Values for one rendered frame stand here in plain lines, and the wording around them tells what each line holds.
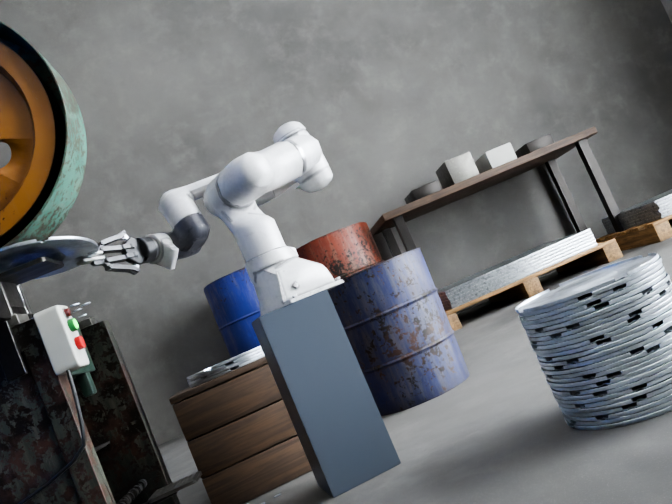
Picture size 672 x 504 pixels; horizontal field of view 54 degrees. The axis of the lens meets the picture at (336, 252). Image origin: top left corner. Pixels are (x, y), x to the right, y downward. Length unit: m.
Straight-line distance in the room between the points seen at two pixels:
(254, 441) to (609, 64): 4.71
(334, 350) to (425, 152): 3.77
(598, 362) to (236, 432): 1.04
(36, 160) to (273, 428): 1.06
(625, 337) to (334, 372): 0.66
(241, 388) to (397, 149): 3.54
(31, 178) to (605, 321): 1.63
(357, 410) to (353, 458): 0.11
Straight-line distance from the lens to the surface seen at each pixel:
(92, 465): 1.45
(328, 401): 1.57
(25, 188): 2.16
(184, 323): 5.00
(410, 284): 2.21
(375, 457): 1.61
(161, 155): 5.20
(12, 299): 1.76
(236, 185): 1.61
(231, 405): 1.92
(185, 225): 1.94
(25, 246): 1.65
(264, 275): 1.61
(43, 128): 2.19
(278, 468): 1.95
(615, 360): 1.28
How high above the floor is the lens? 0.39
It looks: 5 degrees up
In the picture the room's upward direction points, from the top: 23 degrees counter-clockwise
